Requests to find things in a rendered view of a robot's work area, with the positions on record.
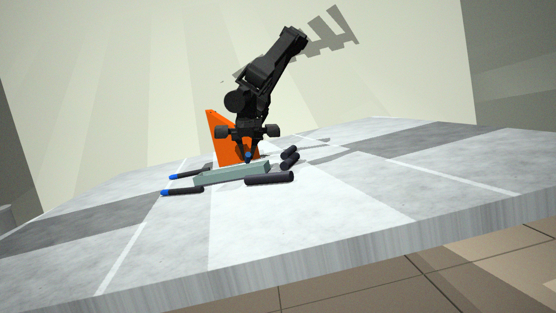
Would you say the grey keyboard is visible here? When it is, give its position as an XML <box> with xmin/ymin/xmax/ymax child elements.
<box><xmin>192</xmin><ymin>160</ymin><xmax>271</xmax><ymax>187</ymax></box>

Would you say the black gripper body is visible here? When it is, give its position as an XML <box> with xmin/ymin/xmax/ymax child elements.
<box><xmin>214</xmin><ymin>107</ymin><xmax>280</xmax><ymax>139</ymax></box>

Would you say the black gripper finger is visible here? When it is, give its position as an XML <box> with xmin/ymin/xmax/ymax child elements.
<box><xmin>251</xmin><ymin>137</ymin><xmax>264</xmax><ymax>160</ymax></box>
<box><xmin>232</xmin><ymin>138</ymin><xmax>245</xmax><ymax>160</ymax></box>

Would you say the dark grey cylinder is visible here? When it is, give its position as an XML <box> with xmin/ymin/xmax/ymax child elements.
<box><xmin>244</xmin><ymin>171</ymin><xmax>294</xmax><ymax>185</ymax></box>
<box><xmin>280</xmin><ymin>145</ymin><xmax>297</xmax><ymax>160</ymax></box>
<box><xmin>280</xmin><ymin>152</ymin><xmax>300</xmax><ymax>171</ymax></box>

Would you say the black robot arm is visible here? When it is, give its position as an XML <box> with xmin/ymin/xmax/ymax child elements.
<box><xmin>224</xmin><ymin>26</ymin><xmax>308</xmax><ymax>137</ymax></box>

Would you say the black stylus with blue tip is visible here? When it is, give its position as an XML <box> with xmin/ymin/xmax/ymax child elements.
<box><xmin>169</xmin><ymin>167</ymin><xmax>210</xmax><ymax>180</ymax></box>
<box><xmin>160</xmin><ymin>186</ymin><xmax>205</xmax><ymax>196</ymax></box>

